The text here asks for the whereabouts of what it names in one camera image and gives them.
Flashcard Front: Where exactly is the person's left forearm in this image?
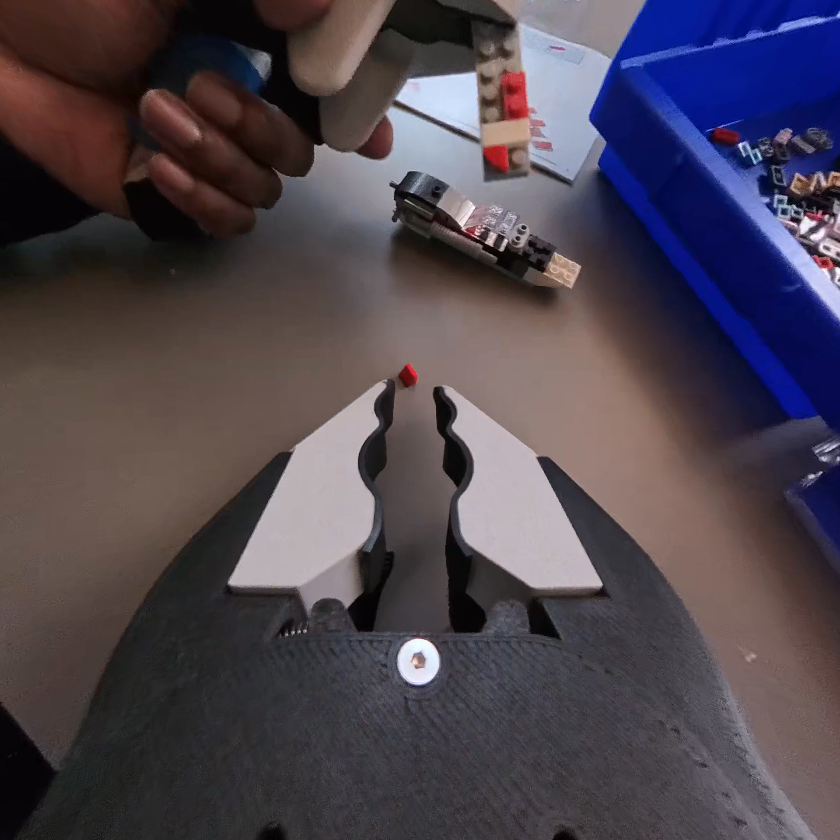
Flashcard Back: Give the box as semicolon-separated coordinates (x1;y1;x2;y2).
0;134;99;249

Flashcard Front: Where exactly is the person's left hand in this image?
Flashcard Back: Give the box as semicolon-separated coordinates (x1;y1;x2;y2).
0;0;395;238

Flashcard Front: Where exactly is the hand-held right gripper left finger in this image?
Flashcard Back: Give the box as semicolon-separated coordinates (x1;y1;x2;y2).
227;379;397;611

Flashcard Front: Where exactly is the white instruction sheet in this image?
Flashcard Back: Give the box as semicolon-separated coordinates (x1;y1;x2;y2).
394;25;613;185

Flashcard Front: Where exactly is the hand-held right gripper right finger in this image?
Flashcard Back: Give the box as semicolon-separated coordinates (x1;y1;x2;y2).
433;385;604;613

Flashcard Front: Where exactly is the blue plastic bin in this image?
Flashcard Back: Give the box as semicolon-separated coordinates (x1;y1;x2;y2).
588;0;840;421
784;420;840;573

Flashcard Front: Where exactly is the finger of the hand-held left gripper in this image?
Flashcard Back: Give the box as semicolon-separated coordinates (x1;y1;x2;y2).
386;0;521;48

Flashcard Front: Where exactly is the black and chrome brick vehicle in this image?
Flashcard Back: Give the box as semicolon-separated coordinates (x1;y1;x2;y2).
388;171;584;290

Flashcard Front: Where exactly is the grey brick plate with red bricks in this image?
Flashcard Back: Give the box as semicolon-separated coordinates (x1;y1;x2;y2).
472;20;534;182

